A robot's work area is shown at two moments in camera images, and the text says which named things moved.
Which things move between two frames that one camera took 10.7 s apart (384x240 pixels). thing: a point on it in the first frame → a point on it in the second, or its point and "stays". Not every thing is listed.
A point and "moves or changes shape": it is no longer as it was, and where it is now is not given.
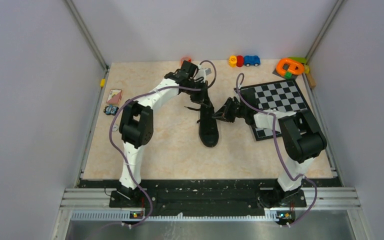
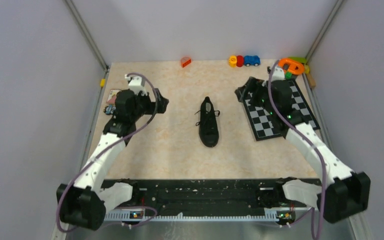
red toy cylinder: (240, 61) stays
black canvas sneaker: (208, 131) stays
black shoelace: (197, 109) moves or changes shape
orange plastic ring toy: (295, 67) stays
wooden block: (311, 82) stays
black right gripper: (223, 113) → (253, 85)
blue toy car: (254, 60) stays
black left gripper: (202, 96) → (162, 101)
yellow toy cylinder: (232, 61) stays
